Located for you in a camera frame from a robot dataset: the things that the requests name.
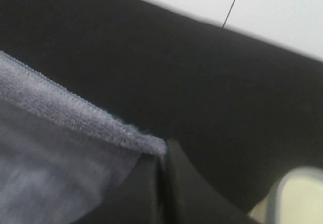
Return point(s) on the grey towel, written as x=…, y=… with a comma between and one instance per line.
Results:
x=59, y=153

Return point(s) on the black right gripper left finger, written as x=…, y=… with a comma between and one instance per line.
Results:
x=136, y=200

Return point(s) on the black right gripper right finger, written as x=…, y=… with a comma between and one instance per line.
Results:
x=189, y=198

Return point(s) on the cream plastic storage bin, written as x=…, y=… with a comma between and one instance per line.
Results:
x=294, y=198

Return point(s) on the black table mat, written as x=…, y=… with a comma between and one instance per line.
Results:
x=244, y=111

